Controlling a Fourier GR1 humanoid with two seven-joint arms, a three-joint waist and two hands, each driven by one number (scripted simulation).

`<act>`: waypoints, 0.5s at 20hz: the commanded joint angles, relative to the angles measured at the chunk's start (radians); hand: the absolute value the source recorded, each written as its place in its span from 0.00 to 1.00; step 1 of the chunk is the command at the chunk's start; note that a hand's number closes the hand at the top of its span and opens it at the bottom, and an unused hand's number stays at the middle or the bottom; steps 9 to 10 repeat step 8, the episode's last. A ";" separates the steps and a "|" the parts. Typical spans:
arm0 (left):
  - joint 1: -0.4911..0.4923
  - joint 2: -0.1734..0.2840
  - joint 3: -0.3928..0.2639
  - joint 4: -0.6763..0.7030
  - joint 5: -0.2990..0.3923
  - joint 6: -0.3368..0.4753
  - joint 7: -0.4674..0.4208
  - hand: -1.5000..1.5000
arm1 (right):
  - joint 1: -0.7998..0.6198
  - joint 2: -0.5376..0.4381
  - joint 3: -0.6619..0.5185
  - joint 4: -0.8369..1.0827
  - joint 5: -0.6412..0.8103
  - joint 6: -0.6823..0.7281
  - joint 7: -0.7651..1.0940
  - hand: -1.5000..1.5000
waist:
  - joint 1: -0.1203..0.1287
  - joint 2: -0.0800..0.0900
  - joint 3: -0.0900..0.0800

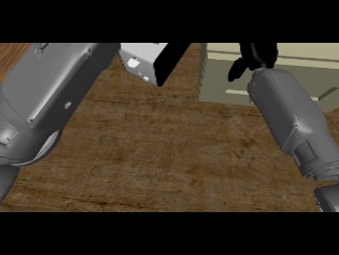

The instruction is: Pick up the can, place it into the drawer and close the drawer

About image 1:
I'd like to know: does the olive wooden drawer cabinet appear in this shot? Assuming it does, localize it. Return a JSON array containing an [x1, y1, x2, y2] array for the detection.
[[197, 43, 339, 115]]

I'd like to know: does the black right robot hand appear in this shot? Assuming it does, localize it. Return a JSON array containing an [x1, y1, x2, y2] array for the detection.
[[227, 43, 280, 83]]

